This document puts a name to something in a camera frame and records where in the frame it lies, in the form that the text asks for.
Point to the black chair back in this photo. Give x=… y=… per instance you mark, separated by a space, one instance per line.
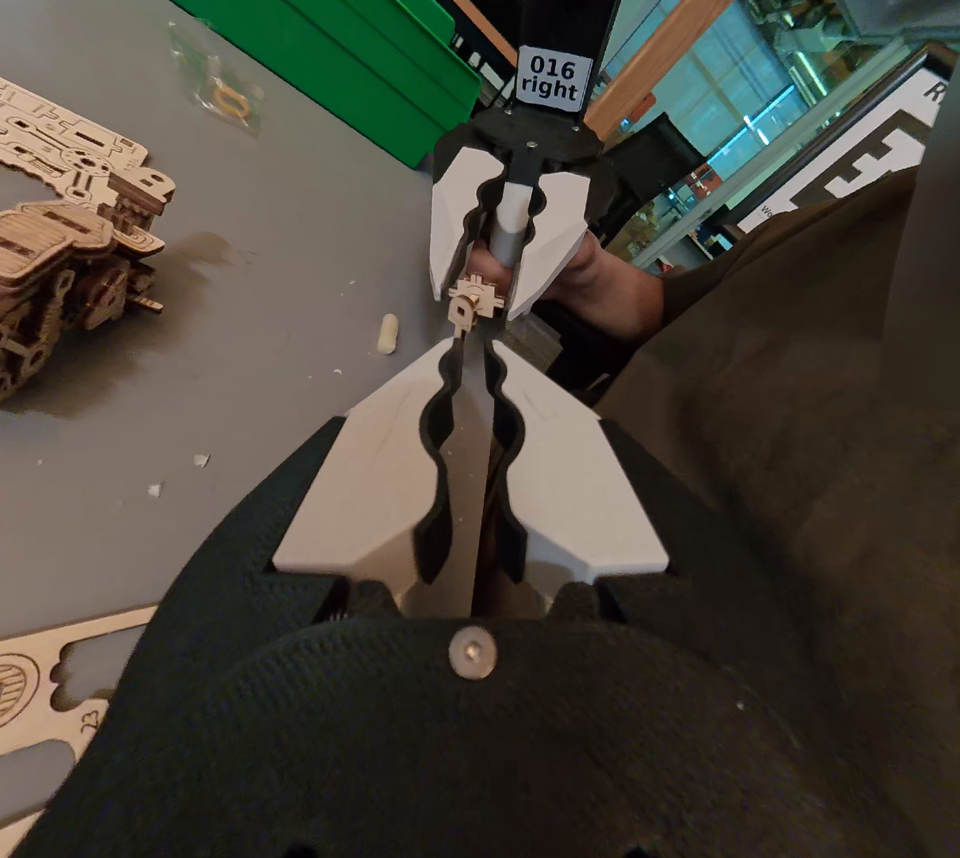
x=652 y=153

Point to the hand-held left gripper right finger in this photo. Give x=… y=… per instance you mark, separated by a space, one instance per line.
x=570 y=498

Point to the small white cylinder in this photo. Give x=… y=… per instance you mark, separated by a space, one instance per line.
x=387 y=333

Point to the wooden sheet with round holes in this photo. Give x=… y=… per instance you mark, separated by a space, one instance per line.
x=45 y=123

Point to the person's right hand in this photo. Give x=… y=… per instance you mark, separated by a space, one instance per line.
x=607 y=288

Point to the grey desk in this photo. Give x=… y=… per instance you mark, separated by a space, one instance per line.
x=262 y=348

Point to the wooden sheet with gear cutouts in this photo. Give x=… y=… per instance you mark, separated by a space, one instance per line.
x=45 y=644

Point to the person's brown garment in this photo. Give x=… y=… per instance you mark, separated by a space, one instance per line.
x=787 y=498

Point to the wooden model vehicle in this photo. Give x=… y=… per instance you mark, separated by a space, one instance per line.
x=60 y=258

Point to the person's right forearm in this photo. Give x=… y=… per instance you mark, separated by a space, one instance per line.
x=750 y=273

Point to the green plastic bin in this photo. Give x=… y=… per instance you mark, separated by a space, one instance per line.
x=262 y=11

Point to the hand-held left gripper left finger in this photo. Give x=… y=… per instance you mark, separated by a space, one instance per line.
x=352 y=498

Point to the white sign black markings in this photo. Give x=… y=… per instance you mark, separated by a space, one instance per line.
x=862 y=161

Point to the clear bag of rubber bands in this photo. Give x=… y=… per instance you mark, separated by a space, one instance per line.
x=217 y=86

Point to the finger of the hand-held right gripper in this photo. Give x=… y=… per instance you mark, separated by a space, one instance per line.
x=454 y=213
x=559 y=236

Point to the small wooden puzzle piece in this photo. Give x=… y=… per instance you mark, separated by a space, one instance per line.
x=472 y=296

